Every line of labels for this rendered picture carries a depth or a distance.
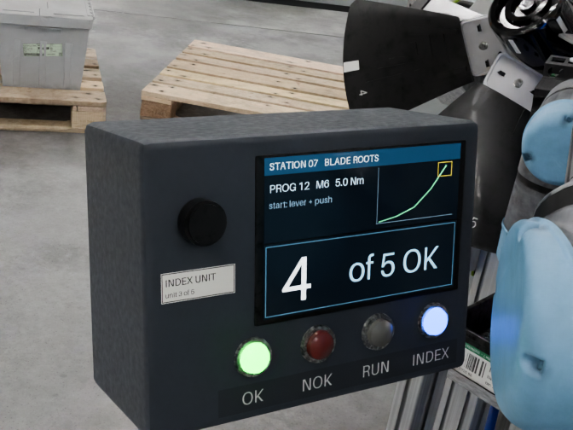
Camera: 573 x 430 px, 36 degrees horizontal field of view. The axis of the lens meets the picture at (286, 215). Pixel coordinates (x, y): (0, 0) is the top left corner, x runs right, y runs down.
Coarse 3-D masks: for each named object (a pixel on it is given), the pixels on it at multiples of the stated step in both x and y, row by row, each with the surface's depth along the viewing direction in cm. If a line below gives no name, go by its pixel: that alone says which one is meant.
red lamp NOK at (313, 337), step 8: (312, 328) 60; (320, 328) 60; (328, 328) 60; (304, 336) 60; (312, 336) 60; (320, 336) 60; (328, 336) 60; (304, 344) 60; (312, 344) 59; (320, 344) 60; (328, 344) 60; (304, 352) 60; (312, 352) 60; (320, 352) 60; (328, 352) 60; (312, 360) 60; (320, 360) 60
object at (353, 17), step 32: (352, 32) 152; (384, 32) 148; (416, 32) 144; (448, 32) 140; (384, 64) 148; (416, 64) 145; (448, 64) 142; (352, 96) 153; (384, 96) 149; (416, 96) 146
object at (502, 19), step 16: (496, 0) 132; (512, 0) 130; (544, 0) 126; (560, 0) 124; (496, 16) 130; (512, 16) 128; (528, 16) 127; (544, 16) 125; (560, 16) 124; (496, 32) 129; (512, 32) 126; (528, 32) 125; (544, 32) 125; (560, 32) 126; (512, 48) 129; (528, 48) 128; (544, 48) 127; (528, 64) 131; (544, 64) 130
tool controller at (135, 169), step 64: (128, 128) 57; (192, 128) 57; (256, 128) 58; (320, 128) 58; (384, 128) 60; (448, 128) 63; (128, 192) 54; (192, 192) 53; (256, 192) 56; (320, 192) 58; (384, 192) 61; (448, 192) 64; (128, 256) 55; (192, 256) 54; (256, 256) 57; (384, 256) 62; (448, 256) 65; (128, 320) 56; (192, 320) 55; (256, 320) 57; (320, 320) 60; (128, 384) 57; (192, 384) 56; (256, 384) 58; (320, 384) 61; (384, 384) 64
